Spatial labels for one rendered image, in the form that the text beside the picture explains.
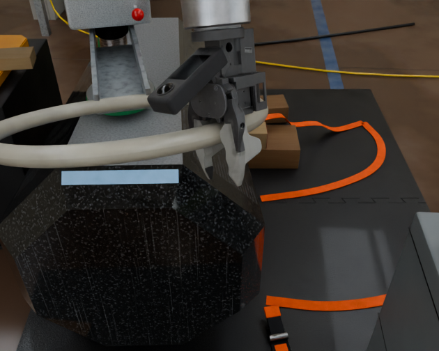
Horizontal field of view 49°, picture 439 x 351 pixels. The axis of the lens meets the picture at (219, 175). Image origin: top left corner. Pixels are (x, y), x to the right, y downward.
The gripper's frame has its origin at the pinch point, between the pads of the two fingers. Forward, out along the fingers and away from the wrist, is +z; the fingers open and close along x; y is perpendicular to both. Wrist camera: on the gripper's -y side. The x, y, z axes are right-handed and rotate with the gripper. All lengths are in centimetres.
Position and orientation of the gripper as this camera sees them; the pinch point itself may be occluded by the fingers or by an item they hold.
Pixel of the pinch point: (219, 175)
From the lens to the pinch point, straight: 69.1
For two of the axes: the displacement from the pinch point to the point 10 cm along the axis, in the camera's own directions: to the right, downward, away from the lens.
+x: -6.8, -1.6, 7.2
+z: 0.9, 9.5, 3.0
